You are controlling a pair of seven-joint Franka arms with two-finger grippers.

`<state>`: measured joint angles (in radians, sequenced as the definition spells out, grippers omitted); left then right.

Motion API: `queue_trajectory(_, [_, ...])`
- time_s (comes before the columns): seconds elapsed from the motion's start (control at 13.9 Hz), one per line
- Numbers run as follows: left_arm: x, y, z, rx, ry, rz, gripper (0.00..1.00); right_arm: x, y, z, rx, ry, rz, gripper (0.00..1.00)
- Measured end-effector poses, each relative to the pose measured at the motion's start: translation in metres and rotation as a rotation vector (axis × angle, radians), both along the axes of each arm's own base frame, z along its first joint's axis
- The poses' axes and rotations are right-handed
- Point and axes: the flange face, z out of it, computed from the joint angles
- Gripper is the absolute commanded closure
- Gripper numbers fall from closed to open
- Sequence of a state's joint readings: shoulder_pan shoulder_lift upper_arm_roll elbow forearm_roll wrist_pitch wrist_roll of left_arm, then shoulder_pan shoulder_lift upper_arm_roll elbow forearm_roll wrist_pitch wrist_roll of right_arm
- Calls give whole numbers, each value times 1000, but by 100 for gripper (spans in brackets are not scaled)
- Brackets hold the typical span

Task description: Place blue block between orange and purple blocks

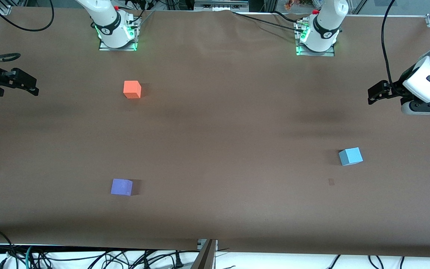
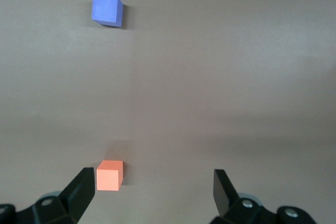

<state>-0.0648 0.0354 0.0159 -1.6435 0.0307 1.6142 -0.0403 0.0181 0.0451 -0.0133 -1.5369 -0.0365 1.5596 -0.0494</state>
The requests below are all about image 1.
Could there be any blue foam block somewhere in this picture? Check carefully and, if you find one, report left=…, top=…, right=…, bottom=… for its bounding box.
left=339, top=147, right=364, bottom=166

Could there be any orange foam block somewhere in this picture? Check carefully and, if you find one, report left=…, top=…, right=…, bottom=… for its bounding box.
left=123, top=80, right=142, bottom=99

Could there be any purple foam block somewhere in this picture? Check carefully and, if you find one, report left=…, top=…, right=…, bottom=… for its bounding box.
left=110, top=178, right=134, bottom=197

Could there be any brown paper table cover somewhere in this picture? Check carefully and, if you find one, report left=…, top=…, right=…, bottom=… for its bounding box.
left=0, top=7, right=430, bottom=258

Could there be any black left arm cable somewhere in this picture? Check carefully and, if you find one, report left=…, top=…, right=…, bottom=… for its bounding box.
left=381, top=0, right=399, bottom=90

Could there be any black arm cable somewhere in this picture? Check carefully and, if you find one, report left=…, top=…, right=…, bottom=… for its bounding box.
left=381, top=0, right=399, bottom=90
left=0, top=0, right=55, bottom=62

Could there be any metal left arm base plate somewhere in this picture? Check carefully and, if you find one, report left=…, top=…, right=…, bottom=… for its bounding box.
left=295, top=21, right=336, bottom=57

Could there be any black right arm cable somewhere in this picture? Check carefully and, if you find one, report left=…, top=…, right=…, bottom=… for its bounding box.
left=0, top=0, right=55, bottom=62

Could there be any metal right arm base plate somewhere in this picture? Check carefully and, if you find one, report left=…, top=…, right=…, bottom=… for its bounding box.
left=99, top=17, right=138, bottom=52

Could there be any long black base cable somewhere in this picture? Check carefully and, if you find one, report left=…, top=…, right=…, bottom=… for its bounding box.
left=231, top=11, right=305, bottom=32

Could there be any short black base cable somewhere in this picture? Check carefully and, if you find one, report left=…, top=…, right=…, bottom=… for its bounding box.
left=137, top=10, right=156, bottom=29

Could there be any teal cable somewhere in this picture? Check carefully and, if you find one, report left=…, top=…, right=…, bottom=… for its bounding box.
left=25, top=245, right=37, bottom=269

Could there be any aluminium profile post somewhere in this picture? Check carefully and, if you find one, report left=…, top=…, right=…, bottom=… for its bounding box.
left=191, top=239, right=218, bottom=269

